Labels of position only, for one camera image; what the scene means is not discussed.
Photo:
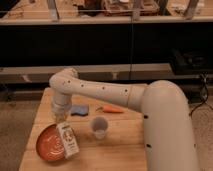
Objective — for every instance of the white cup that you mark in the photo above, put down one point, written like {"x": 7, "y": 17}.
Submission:
{"x": 99, "y": 126}

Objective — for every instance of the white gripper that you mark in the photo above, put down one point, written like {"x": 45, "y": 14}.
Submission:
{"x": 60, "y": 117}

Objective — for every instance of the white labelled bottle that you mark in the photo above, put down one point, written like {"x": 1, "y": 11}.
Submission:
{"x": 68, "y": 139}

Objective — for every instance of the blue sponge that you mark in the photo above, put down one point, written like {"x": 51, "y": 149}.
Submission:
{"x": 79, "y": 110}

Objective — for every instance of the black device on shelf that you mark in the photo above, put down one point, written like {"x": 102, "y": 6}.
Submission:
{"x": 192, "y": 62}

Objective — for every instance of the orange toy carrot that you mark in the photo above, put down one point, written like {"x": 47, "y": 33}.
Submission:
{"x": 109, "y": 109}

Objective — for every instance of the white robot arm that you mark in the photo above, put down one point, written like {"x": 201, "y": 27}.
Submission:
{"x": 168, "y": 130}

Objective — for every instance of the wooden table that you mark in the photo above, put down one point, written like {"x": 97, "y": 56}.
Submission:
{"x": 121, "y": 150}

